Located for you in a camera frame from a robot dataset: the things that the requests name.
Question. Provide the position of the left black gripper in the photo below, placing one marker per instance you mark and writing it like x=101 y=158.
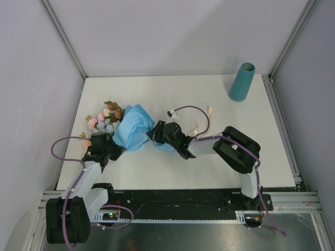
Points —
x=119 y=150

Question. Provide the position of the blue wrapping paper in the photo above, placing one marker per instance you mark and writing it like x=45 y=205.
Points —
x=131 y=133

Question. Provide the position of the aluminium frame rails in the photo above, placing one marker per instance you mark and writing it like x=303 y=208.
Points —
x=303 y=204

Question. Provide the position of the teal conical vase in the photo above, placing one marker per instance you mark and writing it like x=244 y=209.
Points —
x=242 y=82

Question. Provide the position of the cream printed ribbon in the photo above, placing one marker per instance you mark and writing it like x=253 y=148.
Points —
x=197 y=128

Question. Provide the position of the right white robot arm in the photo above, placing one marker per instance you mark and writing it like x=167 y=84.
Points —
x=239 y=151

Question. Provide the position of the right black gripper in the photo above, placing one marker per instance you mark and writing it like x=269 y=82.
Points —
x=155 y=133

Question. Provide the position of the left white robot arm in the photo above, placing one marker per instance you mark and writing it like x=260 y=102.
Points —
x=69 y=216

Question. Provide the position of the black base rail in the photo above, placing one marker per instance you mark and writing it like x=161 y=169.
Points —
x=180 y=206

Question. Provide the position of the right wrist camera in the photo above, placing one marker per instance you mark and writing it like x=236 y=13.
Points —
x=172 y=114

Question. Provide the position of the artificial flower bunch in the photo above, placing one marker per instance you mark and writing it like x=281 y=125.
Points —
x=107 y=121

